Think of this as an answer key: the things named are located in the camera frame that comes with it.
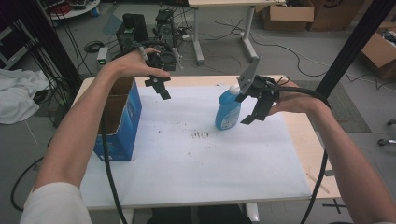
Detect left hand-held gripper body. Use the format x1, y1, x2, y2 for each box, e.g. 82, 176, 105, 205
145, 49, 177, 73

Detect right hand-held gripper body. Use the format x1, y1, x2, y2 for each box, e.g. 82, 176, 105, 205
235, 56, 282, 105

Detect blue bottle with white cap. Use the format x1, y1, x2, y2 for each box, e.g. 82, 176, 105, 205
214, 83, 243, 131

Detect person's right hand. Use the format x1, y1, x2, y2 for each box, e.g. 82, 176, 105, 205
267, 81, 316, 117

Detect person's left hand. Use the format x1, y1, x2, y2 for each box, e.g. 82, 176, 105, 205
106, 47, 172, 79

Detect open computer case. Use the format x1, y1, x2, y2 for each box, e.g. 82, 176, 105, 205
154, 8, 176, 49

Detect black computer tower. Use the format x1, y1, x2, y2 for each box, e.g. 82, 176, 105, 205
115, 12, 149, 52

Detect blue cardboard box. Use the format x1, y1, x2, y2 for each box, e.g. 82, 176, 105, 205
92, 76, 143, 162

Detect light wooden table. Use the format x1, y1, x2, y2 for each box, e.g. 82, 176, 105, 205
72, 74, 343, 211

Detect small white device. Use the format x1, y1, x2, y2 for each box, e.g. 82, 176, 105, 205
96, 46, 109, 67

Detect white-legged table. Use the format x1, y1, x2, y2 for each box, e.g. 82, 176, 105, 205
187, 0, 287, 63

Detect small brown cardboard box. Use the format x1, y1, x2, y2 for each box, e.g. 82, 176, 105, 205
261, 0, 316, 32

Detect grey floor mat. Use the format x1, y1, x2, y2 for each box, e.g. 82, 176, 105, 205
293, 79, 372, 134

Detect round white table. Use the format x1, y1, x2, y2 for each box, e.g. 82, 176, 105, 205
46, 0, 102, 21

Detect large brown cardboard box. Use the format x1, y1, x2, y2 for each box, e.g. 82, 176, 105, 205
307, 0, 366, 32

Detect open brown cardboard box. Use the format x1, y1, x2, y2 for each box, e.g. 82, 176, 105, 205
360, 21, 396, 79

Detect chair caster wheel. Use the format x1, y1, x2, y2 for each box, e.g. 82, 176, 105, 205
377, 137, 396, 147

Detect person's black trousers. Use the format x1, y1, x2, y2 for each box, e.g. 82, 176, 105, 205
145, 203, 254, 224

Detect white cloth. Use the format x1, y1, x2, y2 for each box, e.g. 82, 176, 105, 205
0, 68, 51, 125

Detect grey shelf unit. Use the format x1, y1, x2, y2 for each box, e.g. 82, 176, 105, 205
0, 18, 37, 70

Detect person's white shirt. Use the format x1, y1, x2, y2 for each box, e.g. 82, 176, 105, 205
19, 181, 93, 224

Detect long black floor cable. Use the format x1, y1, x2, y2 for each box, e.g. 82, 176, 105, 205
213, 18, 331, 78

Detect coiled black cable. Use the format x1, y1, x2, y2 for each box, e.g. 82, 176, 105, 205
83, 40, 106, 54

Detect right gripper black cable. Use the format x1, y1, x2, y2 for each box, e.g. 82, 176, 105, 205
275, 85, 332, 224

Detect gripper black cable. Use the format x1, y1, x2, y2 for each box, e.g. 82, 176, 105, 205
100, 113, 129, 224
275, 85, 332, 224

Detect black metal frame post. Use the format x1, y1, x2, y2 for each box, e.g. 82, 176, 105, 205
315, 0, 396, 99
12, 0, 84, 91

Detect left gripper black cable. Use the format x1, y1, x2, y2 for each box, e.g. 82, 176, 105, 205
100, 113, 129, 224

